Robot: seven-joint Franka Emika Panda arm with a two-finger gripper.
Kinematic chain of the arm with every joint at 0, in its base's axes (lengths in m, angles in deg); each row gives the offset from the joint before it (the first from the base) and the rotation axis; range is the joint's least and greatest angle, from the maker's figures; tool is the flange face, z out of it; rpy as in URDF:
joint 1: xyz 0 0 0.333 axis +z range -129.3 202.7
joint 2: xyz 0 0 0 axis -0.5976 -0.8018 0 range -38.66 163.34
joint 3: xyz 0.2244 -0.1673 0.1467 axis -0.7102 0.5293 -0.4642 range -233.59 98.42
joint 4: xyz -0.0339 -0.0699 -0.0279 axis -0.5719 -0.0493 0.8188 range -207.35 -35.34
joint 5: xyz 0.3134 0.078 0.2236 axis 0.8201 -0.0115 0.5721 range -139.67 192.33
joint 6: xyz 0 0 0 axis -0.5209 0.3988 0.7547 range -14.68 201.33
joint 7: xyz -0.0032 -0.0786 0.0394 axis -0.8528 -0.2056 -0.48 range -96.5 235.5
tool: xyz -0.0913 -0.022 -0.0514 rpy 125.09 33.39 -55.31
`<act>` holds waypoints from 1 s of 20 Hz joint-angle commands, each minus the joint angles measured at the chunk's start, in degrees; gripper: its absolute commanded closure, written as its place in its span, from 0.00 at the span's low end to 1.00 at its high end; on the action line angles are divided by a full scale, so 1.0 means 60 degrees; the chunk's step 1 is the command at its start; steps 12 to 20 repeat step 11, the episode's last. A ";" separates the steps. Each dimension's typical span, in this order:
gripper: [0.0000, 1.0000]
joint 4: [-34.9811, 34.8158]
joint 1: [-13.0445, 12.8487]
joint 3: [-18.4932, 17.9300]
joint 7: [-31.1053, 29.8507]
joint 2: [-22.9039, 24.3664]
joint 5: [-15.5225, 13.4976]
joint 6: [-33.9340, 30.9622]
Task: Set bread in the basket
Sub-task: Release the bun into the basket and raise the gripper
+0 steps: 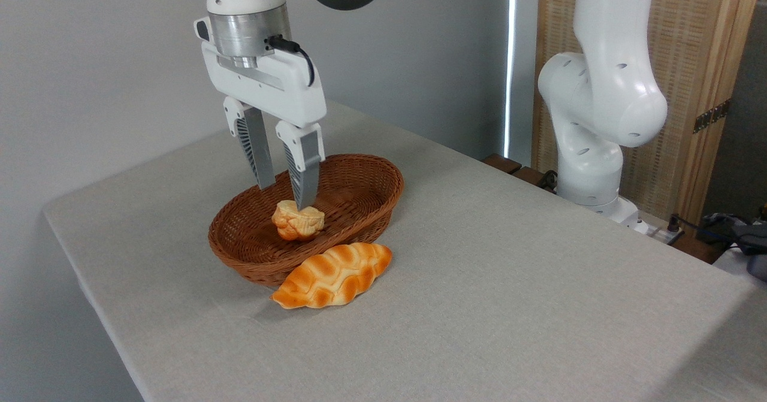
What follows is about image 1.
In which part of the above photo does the grey tablecloth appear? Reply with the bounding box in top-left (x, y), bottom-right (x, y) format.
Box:
top-left (42, 96), bottom-right (767, 402)

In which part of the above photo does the dark brown wooden block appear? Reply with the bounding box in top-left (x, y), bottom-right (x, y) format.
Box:
top-left (511, 166), bottom-right (557, 193)
top-left (481, 153), bottom-right (523, 176)

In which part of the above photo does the metal screen hinge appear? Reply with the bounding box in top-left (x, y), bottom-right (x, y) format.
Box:
top-left (693, 98), bottom-right (732, 135)

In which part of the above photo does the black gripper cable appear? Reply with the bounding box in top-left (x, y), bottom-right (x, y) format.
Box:
top-left (265, 34), bottom-right (316, 88)

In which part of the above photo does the round toy bread bun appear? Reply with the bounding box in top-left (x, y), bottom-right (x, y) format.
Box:
top-left (271, 199), bottom-right (326, 243)

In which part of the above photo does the brown oval wicker basket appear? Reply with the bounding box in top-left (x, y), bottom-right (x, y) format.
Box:
top-left (208, 153), bottom-right (405, 288)

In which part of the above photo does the black power cable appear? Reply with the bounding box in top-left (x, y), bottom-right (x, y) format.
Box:
top-left (666, 213), bottom-right (720, 238)

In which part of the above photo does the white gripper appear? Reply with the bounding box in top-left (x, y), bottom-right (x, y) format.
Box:
top-left (193, 17), bottom-right (328, 211)

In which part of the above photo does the dark blue grey bundle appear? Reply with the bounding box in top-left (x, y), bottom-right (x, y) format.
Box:
top-left (697, 211), bottom-right (767, 282)

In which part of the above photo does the long braided toy bread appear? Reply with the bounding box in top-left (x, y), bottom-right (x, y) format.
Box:
top-left (271, 242), bottom-right (394, 310)

